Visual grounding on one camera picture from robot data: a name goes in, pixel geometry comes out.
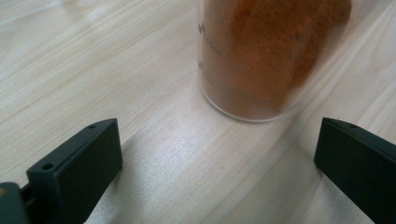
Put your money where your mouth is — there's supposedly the glass jar of red powder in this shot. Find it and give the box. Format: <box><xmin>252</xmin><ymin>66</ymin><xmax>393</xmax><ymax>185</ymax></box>
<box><xmin>196</xmin><ymin>0</ymin><xmax>354</xmax><ymax>123</ymax></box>

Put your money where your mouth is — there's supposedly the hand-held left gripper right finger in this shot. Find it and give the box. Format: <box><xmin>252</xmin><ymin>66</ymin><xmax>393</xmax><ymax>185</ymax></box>
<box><xmin>313</xmin><ymin>117</ymin><xmax>396</xmax><ymax>224</ymax></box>

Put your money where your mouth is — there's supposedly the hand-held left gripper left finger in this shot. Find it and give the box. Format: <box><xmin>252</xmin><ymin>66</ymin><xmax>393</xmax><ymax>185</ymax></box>
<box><xmin>26</xmin><ymin>118</ymin><xmax>123</xmax><ymax>224</ymax></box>

